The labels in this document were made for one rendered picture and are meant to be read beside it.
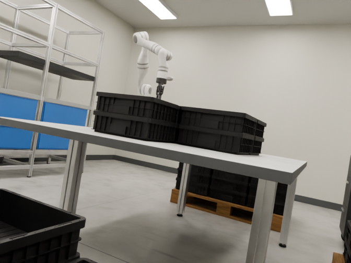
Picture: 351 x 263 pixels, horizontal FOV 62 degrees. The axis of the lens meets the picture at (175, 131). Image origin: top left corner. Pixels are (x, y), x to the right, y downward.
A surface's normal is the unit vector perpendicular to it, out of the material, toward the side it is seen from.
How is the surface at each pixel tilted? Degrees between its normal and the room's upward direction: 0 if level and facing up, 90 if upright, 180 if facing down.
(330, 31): 90
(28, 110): 90
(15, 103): 90
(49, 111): 90
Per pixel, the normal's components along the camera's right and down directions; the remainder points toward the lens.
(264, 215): -0.44, -0.07
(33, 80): 0.89, 0.14
